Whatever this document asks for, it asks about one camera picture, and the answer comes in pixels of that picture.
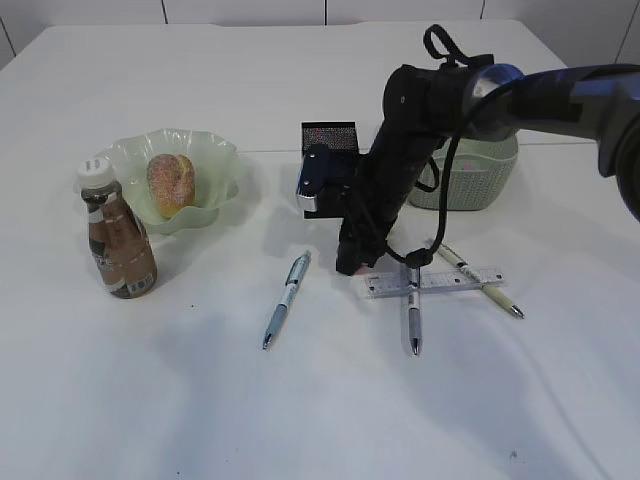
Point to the grey grip patterned pen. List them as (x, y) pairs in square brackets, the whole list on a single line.
[(412, 310)]

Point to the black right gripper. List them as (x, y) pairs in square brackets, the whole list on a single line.
[(369, 192)]

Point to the green plastic woven basket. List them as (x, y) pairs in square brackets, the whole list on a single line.
[(470, 190)]

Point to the transparent plastic ruler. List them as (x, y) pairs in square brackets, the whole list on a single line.
[(390, 284)]

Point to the pink pencil sharpener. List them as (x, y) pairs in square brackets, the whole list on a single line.
[(364, 270)]

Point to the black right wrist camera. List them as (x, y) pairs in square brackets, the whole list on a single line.
[(325, 175)]

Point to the brown coffee drink bottle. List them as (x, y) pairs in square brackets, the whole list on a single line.
[(117, 239)]

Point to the blue grip white pen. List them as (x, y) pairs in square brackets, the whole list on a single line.
[(291, 286)]

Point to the beige patterned pen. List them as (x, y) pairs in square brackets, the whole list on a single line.
[(489, 289)]

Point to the blue black right robot arm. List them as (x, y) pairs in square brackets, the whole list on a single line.
[(424, 110)]

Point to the sugared bread roll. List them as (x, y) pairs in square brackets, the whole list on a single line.
[(171, 181)]

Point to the green wavy glass plate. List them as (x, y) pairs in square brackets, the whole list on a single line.
[(218, 170)]

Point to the black mesh pen holder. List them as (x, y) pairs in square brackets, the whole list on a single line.
[(337, 135)]

